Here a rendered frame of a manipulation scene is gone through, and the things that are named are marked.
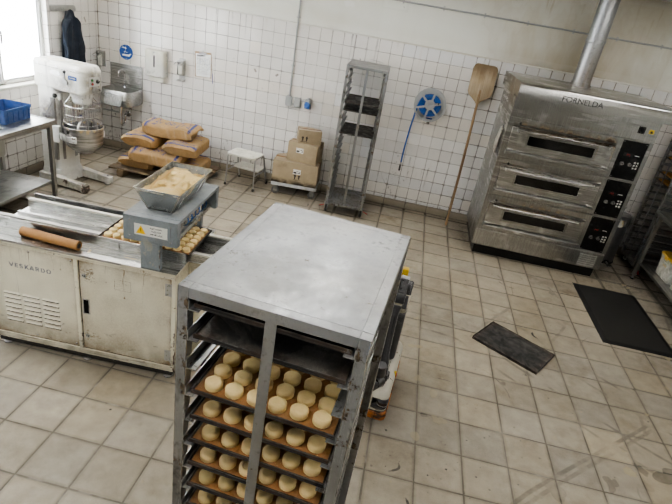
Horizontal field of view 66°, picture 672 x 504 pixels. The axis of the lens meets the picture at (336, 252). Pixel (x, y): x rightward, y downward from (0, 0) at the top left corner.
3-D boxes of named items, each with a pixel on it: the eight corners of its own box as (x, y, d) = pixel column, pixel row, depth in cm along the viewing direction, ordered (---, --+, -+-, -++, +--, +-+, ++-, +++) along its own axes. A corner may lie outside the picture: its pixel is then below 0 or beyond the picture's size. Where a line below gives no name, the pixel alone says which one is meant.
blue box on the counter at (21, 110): (5, 125, 493) (3, 111, 486) (-25, 119, 494) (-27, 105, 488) (32, 117, 528) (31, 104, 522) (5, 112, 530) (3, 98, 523)
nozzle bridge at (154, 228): (123, 264, 311) (122, 213, 296) (173, 220, 376) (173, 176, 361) (176, 275, 310) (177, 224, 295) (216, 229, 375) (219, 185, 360)
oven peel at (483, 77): (434, 223, 687) (474, 62, 622) (434, 222, 691) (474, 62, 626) (456, 227, 685) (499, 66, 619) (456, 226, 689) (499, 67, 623)
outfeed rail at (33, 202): (28, 206, 360) (27, 197, 357) (31, 204, 363) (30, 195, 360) (308, 263, 351) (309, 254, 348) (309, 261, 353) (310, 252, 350)
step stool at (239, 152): (267, 183, 721) (270, 152, 701) (253, 192, 682) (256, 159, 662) (238, 175, 731) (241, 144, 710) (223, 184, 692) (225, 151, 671)
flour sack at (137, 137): (151, 152, 644) (151, 138, 637) (119, 145, 647) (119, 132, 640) (176, 139, 708) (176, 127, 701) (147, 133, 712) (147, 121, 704)
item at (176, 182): (135, 198, 302) (135, 188, 299) (173, 172, 350) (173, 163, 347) (179, 207, 301) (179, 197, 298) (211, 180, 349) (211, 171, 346)
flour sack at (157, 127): (137, 134, 649) (137, 121, 642) (150, 127, 687) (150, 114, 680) (194, 144, 650) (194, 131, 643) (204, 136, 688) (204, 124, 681)
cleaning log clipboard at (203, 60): (213, 84, 692) (214, 52, 674) (212, 84, 690) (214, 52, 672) (194, 80, 694) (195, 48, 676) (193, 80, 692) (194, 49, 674)
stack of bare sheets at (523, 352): (472, 338, 454) (473, 335, 453) (492, 323, 482) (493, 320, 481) (535, 374, 421) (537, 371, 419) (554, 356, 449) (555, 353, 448)
